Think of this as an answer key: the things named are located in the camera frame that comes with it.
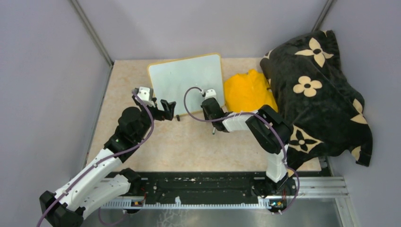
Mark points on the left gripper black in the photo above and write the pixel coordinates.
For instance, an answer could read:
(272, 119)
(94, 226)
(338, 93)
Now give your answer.
(169, 108)

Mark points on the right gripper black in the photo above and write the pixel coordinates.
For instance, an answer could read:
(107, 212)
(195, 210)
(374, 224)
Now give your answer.
(206, 117)

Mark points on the yellow-framed whiteboard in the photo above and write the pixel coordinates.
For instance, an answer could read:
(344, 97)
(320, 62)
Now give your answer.
(171, 79)

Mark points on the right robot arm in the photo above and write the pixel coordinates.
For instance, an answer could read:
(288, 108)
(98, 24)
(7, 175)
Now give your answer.
(269, 129)

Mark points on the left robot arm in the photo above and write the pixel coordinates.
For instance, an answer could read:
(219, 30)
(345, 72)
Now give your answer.
(71, 204)

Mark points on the yellow folded cloth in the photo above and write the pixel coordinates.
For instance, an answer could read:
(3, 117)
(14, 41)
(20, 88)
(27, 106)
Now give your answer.
(247, 92)

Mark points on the black floral blanket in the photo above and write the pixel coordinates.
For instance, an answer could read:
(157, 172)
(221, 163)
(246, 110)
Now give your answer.
(314, 97)

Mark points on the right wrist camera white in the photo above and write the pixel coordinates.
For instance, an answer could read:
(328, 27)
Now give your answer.
(210, 93)

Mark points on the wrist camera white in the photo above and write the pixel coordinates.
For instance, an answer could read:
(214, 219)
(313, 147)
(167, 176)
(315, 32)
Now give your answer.
(210, 93)
(145, 94)

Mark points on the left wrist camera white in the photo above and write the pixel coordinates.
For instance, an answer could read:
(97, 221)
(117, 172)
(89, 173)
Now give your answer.
(145, 94)

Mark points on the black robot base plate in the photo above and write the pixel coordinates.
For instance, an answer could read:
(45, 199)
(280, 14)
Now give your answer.
(206, 191)

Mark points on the aluminium rail frame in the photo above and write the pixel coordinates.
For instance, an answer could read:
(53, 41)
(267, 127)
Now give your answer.
(319, 185)

